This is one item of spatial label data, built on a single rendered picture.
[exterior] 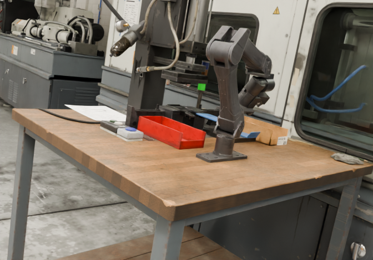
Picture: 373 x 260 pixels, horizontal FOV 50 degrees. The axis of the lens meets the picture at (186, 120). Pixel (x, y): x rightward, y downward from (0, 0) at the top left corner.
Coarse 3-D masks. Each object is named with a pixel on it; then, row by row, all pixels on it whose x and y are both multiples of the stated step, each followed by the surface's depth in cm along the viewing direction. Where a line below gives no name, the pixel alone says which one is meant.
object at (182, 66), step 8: (192, 56) 168; (168, 64) 174; (176, 64) 171; (184, 64) 167; (192, 64) 164; (168, 72) 165; (176, 72) 161; (184, 72) 166; (192, 72) 169; (200, 72) 172; (168, 80) 168; (176, 80) 161; (184, 80) 164; (192, 80) 167; (200, 80) 170
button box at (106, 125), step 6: (36, 108) 165; (54, 114) 156; (72, 120) 153; (78, 120) 153; (102, 120) 148; (108, 120) 150; (102, 126) 148; (108, 126) 145; (114, 126) 142; (120, 126) 144; (126, 126) 145; (114, 132) 142
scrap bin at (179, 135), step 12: (144, 120) 151; (156, 120) 160; (168, 120) 159; (144, 132) 151; (156, 132) 146; (168, 132) 141; (180, 132) 137; (192, 132) 149; (204, 132) 144; (168, 144) 141; (180, 144) 137; (192, 144) 141
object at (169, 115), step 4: (168, 112) 166; (164, 116) 167; (168, 116) 166; (172, 116) 164; (176, 116) 166; (180, 116) 167; (176, 120) 166; (180, 120) 168; (184, 120) 178; (188, 120) 176; (192, 120) 175; (196, 120) 175; (200, 120) 176; (204, 120) 178; (188, 124) 176; (192, 124) 175; (196, 124) 175; (200, 124) 177; (196, 128) 176; (200, 128) 178
